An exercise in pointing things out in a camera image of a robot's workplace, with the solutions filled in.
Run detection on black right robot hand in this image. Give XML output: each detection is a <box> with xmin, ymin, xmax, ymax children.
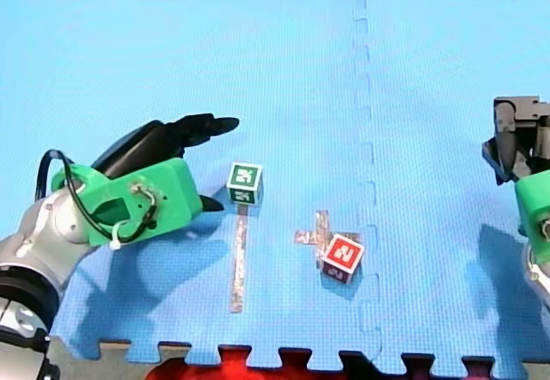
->
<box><xmin>481</xmin><ymin>95</ymin><xmax>550</xmax><ymax>186</ymax></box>

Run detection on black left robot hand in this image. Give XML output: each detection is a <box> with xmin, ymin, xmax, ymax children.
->
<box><xmin>90</xmin><ymin>113</ymin><xmax>241</xmax><ymax>212</ymax></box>

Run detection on red cube white marks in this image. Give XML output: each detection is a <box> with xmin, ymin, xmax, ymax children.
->
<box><xmin>321</xmin><ymin>232</ymin><xmax>366</xmax><ymax>284</ymax></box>

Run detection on green cube white marks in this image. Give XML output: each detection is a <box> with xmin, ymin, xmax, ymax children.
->
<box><xmin>225</xmin><ymin>162</ymin><xmax>264</xmax><ymax>205</ymax></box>

